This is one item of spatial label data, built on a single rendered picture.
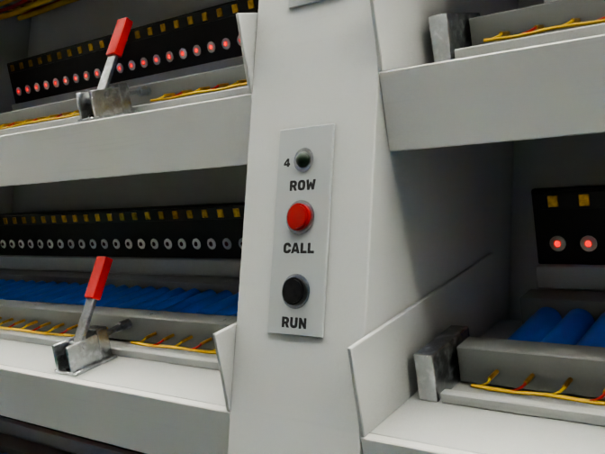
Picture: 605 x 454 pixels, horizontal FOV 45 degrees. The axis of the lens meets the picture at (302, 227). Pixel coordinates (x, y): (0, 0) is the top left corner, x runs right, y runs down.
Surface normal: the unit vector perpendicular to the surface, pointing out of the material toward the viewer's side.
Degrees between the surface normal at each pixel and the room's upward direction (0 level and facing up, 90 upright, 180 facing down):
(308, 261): 90
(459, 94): 110
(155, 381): 20
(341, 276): 90
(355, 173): 90
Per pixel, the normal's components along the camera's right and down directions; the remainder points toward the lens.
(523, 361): -0.59, 0.23
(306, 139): -0.61, -0.11
